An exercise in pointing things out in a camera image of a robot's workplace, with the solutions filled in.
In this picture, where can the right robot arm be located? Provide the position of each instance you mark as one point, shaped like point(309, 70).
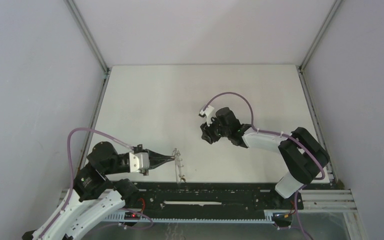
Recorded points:
point(303, 156)

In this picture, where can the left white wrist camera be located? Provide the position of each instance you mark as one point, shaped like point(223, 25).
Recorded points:
point(139, 162)

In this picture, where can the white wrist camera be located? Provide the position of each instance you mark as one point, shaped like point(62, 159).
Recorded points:
point(208, 113)
point(139, 162)

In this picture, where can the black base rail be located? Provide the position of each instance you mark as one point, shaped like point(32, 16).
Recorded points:
point(211, 201)

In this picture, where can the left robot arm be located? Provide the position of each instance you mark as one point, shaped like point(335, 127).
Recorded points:
point(92, 196)

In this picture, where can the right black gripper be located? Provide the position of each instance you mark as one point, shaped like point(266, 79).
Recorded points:
point(207, 131)

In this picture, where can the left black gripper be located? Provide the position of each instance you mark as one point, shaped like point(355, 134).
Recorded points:
point(156, 159)

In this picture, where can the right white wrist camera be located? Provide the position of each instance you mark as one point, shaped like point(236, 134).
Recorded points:
point(208, 113)

